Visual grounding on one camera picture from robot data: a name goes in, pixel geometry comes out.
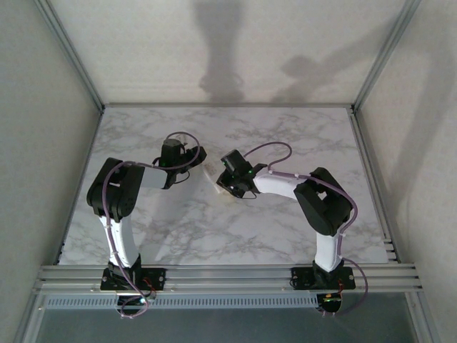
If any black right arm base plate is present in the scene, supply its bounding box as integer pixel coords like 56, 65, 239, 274
291, 266, 355, 289

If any grey slotted cable duct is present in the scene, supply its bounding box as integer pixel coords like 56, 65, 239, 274
46, 294, 318, 310

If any aluminium frame beam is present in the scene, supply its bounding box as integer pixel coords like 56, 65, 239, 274
101, 102, 356, 110

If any aluminium side rail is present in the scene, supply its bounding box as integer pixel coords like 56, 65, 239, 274
348, 106, 399, 264
53, 106, 105, 265

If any wide slotted aluminium rail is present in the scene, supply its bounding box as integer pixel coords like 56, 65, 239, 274
34, 263, 424, 294

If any aluminium frame post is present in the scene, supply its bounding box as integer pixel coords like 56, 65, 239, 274
351, 0, 422, 111
14, 291, 49, 343
34, 0, 105, 111
406, 292, 442, 343

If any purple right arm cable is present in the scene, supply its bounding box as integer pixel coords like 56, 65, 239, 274
243, 141, 370, 317

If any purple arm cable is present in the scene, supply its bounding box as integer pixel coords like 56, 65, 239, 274
243, 141, 370, 317
101, 131, 201, 320

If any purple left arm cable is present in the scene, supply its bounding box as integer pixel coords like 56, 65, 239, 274
101, 131, 201, 320

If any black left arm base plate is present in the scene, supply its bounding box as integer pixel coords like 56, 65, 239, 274
101, 267, 168, 291

